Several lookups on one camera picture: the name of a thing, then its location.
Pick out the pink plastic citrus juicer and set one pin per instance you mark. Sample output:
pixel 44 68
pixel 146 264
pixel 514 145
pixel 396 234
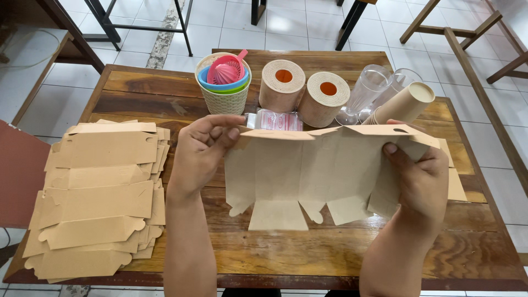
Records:
pixel 225 72

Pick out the green plastic bowl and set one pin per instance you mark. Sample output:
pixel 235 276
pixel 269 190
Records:
pixel 237 90

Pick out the kraft cardboard box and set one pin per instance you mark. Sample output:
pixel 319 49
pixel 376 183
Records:
pixel 313 173

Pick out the black metal frame table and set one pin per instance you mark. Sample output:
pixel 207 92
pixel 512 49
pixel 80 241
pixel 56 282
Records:
pixel 107 24

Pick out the clear plastic packet red print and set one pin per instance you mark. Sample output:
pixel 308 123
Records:
pixel 276 121

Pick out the dark wooden counter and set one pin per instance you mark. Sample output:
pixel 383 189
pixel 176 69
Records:
pixel 70 37

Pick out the person's left hand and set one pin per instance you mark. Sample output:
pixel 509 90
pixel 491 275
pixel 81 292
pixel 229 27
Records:
pixel 194 152

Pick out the flat kraft cardboard sheet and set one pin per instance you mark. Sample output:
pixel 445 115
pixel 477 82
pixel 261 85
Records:
pixel 456 185

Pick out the stack of kraft paper cups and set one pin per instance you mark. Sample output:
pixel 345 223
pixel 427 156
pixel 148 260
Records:
pixel 402 105

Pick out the blue plastic bowl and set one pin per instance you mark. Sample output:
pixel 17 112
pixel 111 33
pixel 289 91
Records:
pixel 206 81

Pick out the cream woven plastic basket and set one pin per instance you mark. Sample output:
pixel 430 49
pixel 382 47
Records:
pixel 225 103

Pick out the dark wooden table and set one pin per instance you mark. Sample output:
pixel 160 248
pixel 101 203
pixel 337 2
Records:
pixel 350 20

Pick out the brown tissue paper roll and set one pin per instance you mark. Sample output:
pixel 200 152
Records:
pixel 276 95
pixel 319 107

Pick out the person's right hand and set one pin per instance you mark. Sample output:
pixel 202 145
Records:
pixel 425 181

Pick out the dark wooden table leg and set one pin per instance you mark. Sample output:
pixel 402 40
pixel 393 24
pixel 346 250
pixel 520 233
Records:
pixel 257 10

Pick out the pile of flat kraft blanks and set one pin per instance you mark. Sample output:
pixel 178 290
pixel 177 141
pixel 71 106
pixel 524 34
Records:
pixel 99 198

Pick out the wooden bench frame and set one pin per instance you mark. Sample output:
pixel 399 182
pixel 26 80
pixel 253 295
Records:
pixel 453 35

